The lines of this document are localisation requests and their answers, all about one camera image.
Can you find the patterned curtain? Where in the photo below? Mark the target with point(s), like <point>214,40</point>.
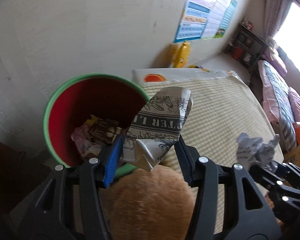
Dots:
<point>277,5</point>

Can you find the gold silver wrapper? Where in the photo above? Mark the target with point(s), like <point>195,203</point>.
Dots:
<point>91,121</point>

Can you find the brown maroon snack bag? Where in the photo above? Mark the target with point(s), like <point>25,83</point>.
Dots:
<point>102,131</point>

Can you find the pink purple wrapper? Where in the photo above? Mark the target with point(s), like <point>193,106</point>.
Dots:
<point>83,140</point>

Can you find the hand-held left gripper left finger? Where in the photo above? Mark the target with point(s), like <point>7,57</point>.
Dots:
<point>113,160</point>

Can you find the black white printed carton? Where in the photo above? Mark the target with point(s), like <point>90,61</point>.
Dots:
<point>162,110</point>

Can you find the bed with plaid quilt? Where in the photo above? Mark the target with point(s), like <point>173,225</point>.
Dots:
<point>277,97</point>

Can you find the red container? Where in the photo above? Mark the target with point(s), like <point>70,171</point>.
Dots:
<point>237,53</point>

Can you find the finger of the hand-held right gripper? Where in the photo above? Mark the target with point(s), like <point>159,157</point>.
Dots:
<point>297,177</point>
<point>285,205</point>

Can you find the green blue wall poster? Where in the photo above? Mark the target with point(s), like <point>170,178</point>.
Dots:
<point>227,15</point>

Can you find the grey paper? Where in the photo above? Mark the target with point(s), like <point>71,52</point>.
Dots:
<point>252,150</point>

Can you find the dark metal shelf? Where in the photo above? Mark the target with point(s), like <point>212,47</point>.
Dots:
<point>247,42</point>

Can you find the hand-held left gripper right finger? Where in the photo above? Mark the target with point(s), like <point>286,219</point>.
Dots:
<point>183,160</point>

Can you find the purple pillow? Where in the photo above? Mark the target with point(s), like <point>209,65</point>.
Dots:
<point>276,61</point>

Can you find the pale grid wall poster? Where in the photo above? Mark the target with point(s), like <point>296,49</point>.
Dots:
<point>216,17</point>

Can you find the wooden chair frame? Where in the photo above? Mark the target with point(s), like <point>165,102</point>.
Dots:
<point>293,155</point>

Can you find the red bin with green rim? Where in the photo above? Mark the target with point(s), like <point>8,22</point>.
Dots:
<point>72,100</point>

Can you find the blue letter wall poster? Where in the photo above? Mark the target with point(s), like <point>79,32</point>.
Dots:
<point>192,22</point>

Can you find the bright window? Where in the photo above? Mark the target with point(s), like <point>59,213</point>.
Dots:
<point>295,45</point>

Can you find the yellow duck toy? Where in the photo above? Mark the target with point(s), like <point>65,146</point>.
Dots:
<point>181,55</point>

